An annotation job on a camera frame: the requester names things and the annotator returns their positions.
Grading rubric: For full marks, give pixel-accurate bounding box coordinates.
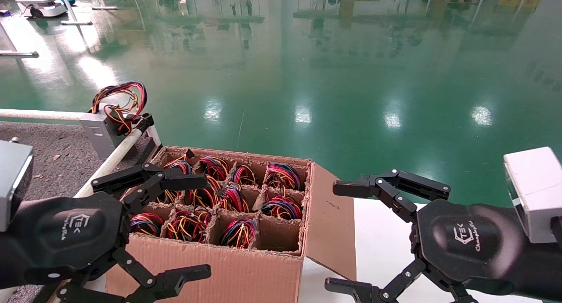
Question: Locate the brown cardboard divider box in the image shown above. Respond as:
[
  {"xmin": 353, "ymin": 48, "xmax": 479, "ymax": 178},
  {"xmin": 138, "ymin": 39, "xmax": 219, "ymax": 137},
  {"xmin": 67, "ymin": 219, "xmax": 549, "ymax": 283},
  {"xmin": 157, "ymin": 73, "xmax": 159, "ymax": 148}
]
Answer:
[{"xmin": 101, "ymin": 145, "xmax": 357, "ymax": 303}]

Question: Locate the thick dark grey foam mat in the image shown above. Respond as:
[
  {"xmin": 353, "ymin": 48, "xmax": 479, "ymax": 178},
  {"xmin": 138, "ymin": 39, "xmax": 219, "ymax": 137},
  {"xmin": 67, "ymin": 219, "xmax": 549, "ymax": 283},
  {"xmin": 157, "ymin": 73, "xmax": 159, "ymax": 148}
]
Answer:
[{"xmin": 0, "ymin": 121, "xmax": 152, "ymax": 201}]

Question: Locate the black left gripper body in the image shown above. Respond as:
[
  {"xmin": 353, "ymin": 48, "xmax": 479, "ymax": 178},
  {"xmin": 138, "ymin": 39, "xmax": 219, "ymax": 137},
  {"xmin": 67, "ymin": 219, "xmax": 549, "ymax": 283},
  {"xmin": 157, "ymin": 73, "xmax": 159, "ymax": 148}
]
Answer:
[{"xmin": 18, "ymin": 192, "xmax": 132, "ymax": 286}]

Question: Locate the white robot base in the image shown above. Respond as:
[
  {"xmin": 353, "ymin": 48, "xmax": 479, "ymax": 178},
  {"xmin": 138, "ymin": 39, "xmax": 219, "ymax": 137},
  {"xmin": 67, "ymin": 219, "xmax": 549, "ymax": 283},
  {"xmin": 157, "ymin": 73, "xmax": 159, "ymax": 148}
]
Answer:
[{"xmin": 12, "ymin": 0, "xmax": 67, "ymax": 18}]

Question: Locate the grey power supply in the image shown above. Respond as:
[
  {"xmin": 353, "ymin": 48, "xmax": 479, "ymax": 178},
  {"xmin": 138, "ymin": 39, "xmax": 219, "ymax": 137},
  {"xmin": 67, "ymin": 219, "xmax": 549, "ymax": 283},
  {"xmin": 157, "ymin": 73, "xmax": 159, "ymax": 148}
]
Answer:
[
  {"xmin": 153, "ymin": 190, "xmax": 181, "ymax": 205},
  {"xmin": 266, "ymin": 162, "xmax": 303, "ymax": 191},
  {"xmin": 130, "ymin": 213, "xmax": 165, "ymax": 236},
  {"xmin": 166, "ymin": 209, "xmax": 211, "ymax": 243},
  {"xmin": 233, "ymin": 164, "xmax": 257, "ymax": 186},
  {"xmin": 80, "ymin": 81, "xmax": 149, "ymax": 159},
  {"xmin": 182, "ymin": 175, "xmax": 221, "ymax": 208},
  {"xmin": 164, "ymin": 154, "xmax": 192, "ymax": 176},
  {"xmin": 262, "ymin": 195, "xmax": 303, "ymax": 220},
  {"xmin": 198, "ymin": 156, "xmax": 229, "ymax": 180},
  {"xmin": 220, "ymin": 218, "xmax": 257, "ymax": 249},
  {"xmin": 220, "ymin": 184, "xmax": 250, "ymax": 213}
]

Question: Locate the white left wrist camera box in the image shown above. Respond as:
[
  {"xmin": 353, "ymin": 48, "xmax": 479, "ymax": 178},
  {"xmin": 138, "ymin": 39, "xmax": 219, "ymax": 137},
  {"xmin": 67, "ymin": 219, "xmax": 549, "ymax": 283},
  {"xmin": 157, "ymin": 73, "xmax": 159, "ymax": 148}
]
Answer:
[{"xmin": 0, "ymin": 139, "xmax": 35, "ymax": 232}]

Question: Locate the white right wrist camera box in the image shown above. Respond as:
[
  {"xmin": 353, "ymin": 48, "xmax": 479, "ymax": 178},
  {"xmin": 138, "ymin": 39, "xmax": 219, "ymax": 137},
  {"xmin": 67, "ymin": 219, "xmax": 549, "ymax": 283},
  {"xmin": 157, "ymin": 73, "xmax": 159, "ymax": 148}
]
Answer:
[{"xmin": 503, "ymin": 146, "xmax": 562, "ymax": 245}]

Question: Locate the white pipe rack frame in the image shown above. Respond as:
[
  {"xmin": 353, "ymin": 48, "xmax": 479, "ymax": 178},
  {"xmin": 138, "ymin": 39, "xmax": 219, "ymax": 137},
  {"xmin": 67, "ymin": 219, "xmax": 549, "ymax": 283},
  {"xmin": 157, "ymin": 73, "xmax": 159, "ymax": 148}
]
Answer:
[{"xmin": 0, "ymin": 108, "xmax": 155, "ymax": 199}]

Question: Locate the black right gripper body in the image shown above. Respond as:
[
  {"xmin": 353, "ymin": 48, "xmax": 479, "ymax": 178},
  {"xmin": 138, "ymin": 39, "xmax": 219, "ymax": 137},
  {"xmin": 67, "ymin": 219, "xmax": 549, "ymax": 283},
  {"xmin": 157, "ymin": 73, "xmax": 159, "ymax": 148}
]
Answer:
[{"xmin": 412, "ymin": 200, "xmax": 526, "ymax": 296}]

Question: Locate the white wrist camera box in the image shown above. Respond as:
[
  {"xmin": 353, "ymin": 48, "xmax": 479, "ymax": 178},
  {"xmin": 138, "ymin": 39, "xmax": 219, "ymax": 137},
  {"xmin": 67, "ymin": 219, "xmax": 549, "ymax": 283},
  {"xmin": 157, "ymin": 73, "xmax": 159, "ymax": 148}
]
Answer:
[
  {"xmin": 503, "ymin": 146, "xmax": 562, "ymax": 245},
  {"xmin": 0, "ymin": 139, "xmax": 35, "ymax": 232}
]

